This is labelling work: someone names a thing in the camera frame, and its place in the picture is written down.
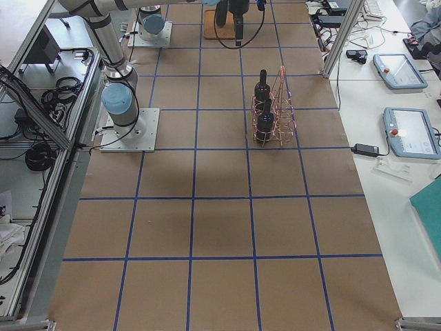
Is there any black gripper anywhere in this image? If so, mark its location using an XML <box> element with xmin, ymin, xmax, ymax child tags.
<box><xmin>229</xmin><ymin>0</ymin><xmax>249</xmax><ymax>47</ymax></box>

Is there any dark wine bottle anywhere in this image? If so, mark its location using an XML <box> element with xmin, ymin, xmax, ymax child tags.
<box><xmin>256</xmin><ymin>99</ymin><xmax>274</xmax><ymax>144</ymax></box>
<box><xmin>214</xmin><ymin>0</ymin><xmax>228</xmax><ymax>28</ymax></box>
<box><xmin>254</xmin><ymin>69</ymin><xmax>270</xmax><ymax>103</ymax></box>

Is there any wooden tray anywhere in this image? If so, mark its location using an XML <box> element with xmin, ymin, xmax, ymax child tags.
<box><xmin>203</xmin><ymin>10</ymin><xmax>235</xmax><ymax>40</ymax></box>

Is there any far teach pendant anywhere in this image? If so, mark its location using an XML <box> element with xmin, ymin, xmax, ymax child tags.
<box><xmin>373</xmin><ymin>54</ymin><xmax>428</xmax><ymax>90</ymax></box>

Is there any teach pendant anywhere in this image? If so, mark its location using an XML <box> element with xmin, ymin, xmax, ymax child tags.
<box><xmin>383</xmin><ymin>108</ymin><xmax>440</xmax><ymax>160</ymax></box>
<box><xmin>373</xmin><ymin>54</ymin><xmax>428</xmax><ymax>90</ymax></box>

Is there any black power adapter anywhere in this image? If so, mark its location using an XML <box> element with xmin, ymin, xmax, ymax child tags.
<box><xmin>351</xmin><ymin>143</ymin><xmax>380</xmax><ymax>157</ymax></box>

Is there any near teach pendant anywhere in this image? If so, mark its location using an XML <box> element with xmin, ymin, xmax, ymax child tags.
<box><xmin>383</xmin><ymin>108</ymin><xmax>440</xmax><ymax>160</ymax></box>

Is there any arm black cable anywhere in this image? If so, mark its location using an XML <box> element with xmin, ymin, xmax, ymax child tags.
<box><xmin>212</xmin><ymin>0</ymin><xmax>268</xmax><ymax>50</ymax></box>

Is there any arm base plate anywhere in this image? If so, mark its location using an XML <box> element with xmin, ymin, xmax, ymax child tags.
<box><xmin>99</xmin><ymin>108</ymin><xmax>161</xmax><ymax>152</ymax></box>
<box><xmin>127</xmin><ymin>21</ymin><xmax>173</xmax><ymax>48</ymax></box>

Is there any copper wire bottle basket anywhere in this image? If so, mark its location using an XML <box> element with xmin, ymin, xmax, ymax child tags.
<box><xmin>252</xmin><ymin>65</ymin><xmax>296</xmax><ymax>147</ymax></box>

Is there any aluminium frame post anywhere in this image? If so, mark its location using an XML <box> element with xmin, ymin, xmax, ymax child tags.
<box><xmin>322</xmin><ymin>0</ymin><xmax>364</xmax><ymax>79</ymax></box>

